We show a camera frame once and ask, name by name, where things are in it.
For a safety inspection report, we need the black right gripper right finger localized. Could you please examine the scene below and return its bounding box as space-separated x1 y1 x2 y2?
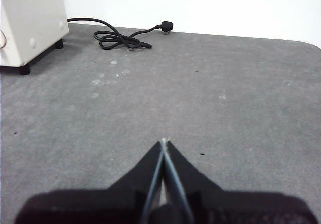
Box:
164 139 317 224

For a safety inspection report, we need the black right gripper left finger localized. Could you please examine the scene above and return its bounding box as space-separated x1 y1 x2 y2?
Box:
14 139 165 224

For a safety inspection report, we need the white Toshiba toaster oven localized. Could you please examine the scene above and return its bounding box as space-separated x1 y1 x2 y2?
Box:
0 0 70 76

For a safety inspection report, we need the black power cable with plug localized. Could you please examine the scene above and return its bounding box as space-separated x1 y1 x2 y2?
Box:
67 17 174 50

